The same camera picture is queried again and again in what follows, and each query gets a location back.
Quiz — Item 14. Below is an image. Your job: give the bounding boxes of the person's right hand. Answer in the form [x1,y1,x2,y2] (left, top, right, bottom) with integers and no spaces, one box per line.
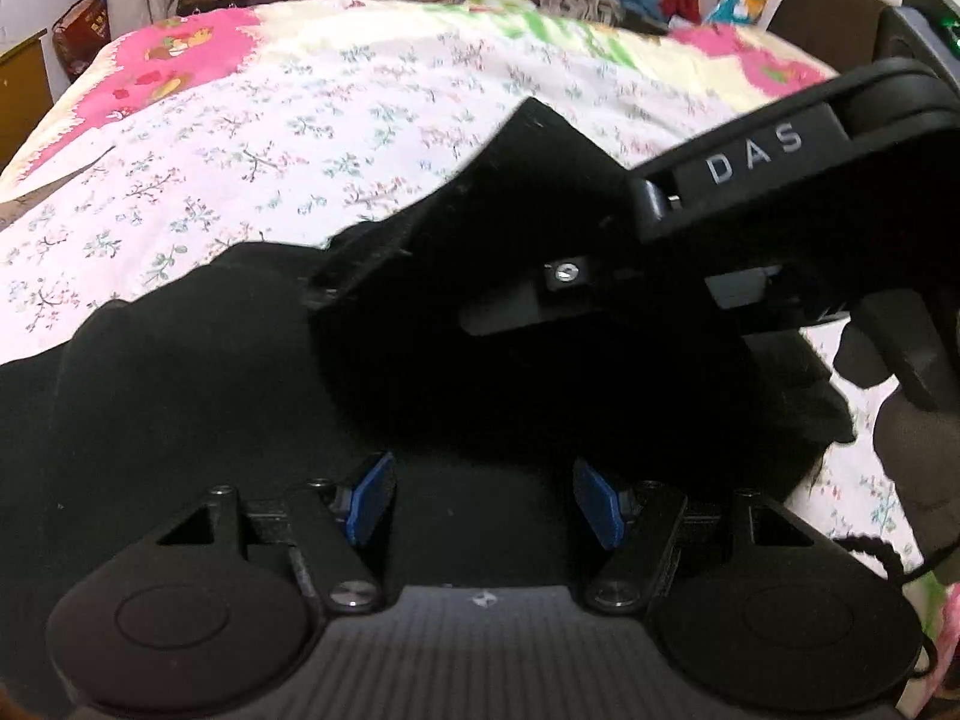
[834,309,960,584]

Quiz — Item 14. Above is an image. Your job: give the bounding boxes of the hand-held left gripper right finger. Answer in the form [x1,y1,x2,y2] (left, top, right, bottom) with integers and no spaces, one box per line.
[572,460,826,612]

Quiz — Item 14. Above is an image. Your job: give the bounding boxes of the black pants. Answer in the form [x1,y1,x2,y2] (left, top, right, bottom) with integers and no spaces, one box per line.
[0,241,860,713]

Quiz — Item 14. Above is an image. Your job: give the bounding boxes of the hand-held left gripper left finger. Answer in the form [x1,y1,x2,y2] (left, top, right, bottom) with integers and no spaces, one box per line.
[154,452,397,614]

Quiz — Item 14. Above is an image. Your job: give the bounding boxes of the black coiled cable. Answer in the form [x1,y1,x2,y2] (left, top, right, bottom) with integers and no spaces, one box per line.
[829,531,942,683]

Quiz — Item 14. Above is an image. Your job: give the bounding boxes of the red bag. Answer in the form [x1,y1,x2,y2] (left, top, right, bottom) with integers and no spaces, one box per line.
[51,0,112,82]

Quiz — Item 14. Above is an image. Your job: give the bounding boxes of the wooden television cabinet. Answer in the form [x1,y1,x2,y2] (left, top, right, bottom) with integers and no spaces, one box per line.
[0,30,55,170]

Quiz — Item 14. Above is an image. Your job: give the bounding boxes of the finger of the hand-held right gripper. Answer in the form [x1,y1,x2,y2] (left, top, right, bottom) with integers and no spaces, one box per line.
[311,97,646,332]
[457,255,706,337]

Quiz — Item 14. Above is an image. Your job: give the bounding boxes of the dark wooden board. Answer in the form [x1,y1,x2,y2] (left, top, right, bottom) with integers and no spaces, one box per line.
[766,0,905,80]

